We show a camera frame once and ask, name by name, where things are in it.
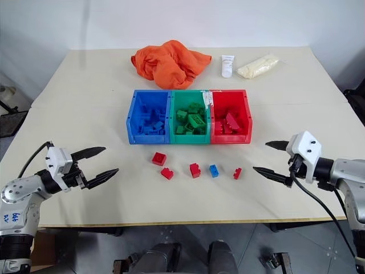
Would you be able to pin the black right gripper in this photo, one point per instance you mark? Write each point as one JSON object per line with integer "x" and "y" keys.
{"x": 297, "y": 165}

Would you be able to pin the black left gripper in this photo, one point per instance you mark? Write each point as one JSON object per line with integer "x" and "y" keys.
{"x": 74, "y": 177}

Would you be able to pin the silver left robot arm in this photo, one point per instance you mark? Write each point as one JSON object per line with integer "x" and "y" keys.
{"x": 20, "y": 197}

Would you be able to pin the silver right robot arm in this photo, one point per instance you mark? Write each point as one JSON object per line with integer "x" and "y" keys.
{"x": 346, "y": 182}

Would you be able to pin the red plastic bin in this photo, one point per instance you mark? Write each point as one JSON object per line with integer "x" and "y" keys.
{"x": 245, "y": 137}

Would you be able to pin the thin red stepped block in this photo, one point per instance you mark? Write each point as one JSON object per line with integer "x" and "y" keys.
{"x": 237, "y": 173}

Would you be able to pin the blue plastic bin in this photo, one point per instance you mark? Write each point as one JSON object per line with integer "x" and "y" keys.
{"x": 137, "y": 134}

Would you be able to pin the red sloped building block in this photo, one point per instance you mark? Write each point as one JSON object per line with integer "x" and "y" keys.
{"x": 232, "y": 121}

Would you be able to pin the small blue building block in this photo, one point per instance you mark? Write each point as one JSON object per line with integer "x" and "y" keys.
{"x": 214, "y": 170}

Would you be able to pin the large red building block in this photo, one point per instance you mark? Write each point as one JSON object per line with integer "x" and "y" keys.
{"x": 158, "y": 158}

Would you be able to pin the small red building block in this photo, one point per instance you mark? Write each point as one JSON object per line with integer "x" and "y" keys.
{"x": 167, "y": 173}

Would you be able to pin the tall red building block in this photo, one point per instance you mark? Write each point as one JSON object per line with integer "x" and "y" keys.
{"x": 195, "y": 170}

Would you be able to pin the green plastic bin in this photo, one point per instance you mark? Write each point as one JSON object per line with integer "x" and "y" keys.
{"x": 174, "y": 138}

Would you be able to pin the large green building block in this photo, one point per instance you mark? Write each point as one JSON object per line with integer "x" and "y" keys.
{"x": 196, "y": 120}

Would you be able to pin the white torn tape label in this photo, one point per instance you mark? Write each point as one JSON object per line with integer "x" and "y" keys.
{"x": 206, "y": 98}

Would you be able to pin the clear bag of pale pieces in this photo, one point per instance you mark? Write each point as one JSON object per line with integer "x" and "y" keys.
{"x": 258, "y": 67}

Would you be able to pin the black stand base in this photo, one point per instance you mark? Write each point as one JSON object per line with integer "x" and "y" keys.
{"x": 11, "y": 124}

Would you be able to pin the dark chair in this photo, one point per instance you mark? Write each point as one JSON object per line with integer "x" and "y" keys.
{"x": 355, "y": 105}

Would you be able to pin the brown cardboard box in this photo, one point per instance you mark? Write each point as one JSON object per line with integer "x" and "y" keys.
{"x": 44, "y": 251}

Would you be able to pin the white cosmetic tube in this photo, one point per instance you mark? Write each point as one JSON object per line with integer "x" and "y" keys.
{"x": 227, "y": 66}

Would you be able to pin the dark rounded shape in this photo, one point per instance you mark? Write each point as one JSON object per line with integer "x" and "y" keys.
{"x": 223, "y": 257}
{"x": 159, "y": 258}

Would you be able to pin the white round object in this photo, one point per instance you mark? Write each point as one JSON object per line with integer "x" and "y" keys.
{"x": 5, "y": 92}

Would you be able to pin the crumpled orange cloth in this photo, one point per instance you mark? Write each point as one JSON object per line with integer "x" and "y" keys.
{"x": 171, "y": 64}

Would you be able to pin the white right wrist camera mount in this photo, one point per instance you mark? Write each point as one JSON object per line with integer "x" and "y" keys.
{"x": 305, "y": 149}

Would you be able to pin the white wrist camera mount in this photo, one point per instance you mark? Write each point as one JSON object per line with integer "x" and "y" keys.
{"x": 58, "y": 160}
{"x": 305, "y": 149}

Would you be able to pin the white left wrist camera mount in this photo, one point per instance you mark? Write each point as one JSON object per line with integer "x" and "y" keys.
{"x": 58, "y": 160}

